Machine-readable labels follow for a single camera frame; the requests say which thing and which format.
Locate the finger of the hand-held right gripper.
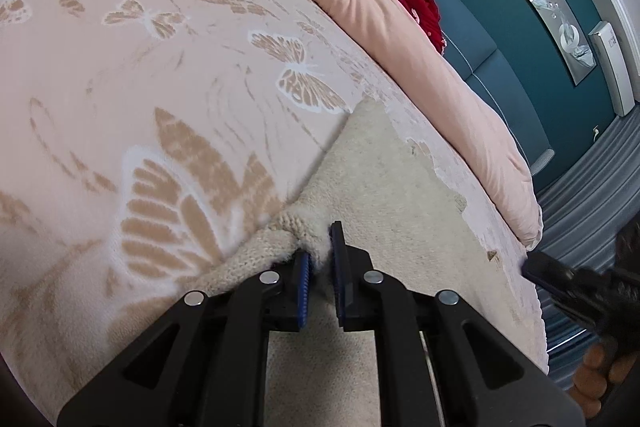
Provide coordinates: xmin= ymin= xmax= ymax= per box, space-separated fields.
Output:
xmin=522 ymin=252 xmax=613 ymax=336

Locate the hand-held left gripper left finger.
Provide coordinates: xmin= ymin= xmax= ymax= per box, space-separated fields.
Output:
xmin=56 ymin=249 xmax=316 ymax=427

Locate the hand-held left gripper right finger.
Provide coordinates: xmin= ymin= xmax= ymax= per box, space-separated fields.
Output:
xmin=327 ymin=221 xmax=586 ymax=427

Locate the beige knit sweater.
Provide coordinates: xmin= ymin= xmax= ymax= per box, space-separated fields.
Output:
xmin=197 ymin=97 xmax=501 ymax=427

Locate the person's right hand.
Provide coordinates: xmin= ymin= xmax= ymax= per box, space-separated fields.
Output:
xmin=569 ymin=344 xmax=617 ymax=409

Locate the grey-blue curtain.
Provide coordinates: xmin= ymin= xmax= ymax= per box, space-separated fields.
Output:
xmin=535 ymin=112 xmax=640 ymax=358

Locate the white air conditioner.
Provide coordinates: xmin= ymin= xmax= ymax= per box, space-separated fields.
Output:
xmin=587 ymin=21 xmax=637 ymax=118

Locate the pink duvet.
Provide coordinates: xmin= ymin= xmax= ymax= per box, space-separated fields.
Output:
xmin=295 ymin=0 xmax=544 ymax=251

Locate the blue padded headboard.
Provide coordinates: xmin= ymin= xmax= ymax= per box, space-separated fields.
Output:
xmin=367 ymin=0 xmax=556 ymax=178

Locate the pink butterfly print blanket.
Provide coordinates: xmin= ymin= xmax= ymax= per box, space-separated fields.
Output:
xmin=0 ymin=0 xmax=551 ymax=427

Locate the red garment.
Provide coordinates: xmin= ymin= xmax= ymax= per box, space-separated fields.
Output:
xmin=377 ymin=0 xmax=447 ymax=56

